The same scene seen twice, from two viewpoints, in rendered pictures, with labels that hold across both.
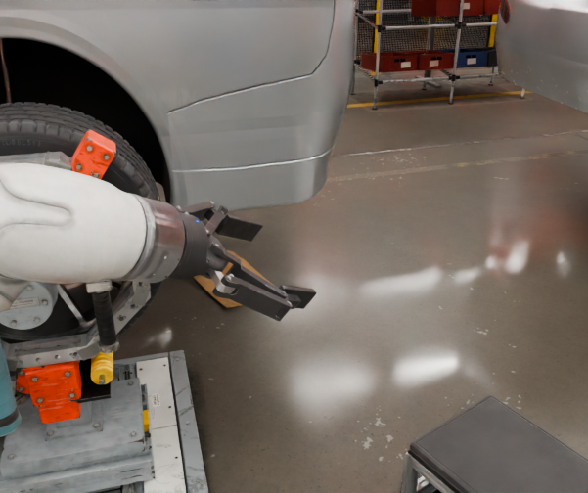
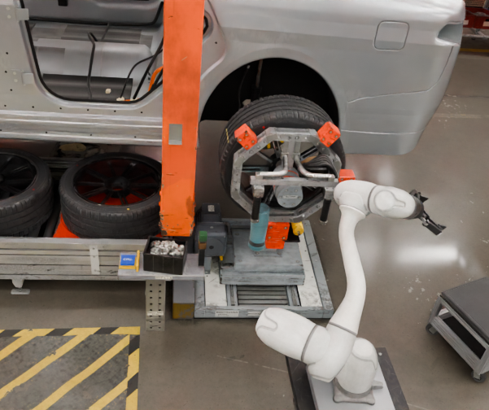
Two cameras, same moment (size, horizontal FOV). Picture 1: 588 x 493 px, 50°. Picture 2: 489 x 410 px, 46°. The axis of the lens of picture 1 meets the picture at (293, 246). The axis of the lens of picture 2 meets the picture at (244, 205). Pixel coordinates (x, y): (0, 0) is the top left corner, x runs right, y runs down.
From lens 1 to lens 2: 1.55 m
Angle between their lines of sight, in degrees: 10
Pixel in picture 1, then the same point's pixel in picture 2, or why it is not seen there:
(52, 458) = (259, 265)
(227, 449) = (334, 278)
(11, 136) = (294, 119)
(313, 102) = (424, 104)
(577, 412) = not seen: outside the picture
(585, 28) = not seen: outside the picture
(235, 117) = (381, 107)
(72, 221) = (405, 206)
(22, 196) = (398, 199)
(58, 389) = (278, 233)
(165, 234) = (417, 207)
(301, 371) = (374, 244)
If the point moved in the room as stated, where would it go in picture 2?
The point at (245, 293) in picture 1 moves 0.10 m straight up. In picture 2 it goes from (430, 226) to (438, 204)
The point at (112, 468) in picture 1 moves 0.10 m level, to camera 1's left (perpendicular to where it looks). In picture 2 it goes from (285, 275) to (268, 272)
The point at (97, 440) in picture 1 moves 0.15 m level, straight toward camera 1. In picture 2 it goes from (280, 260) to (287, 278)
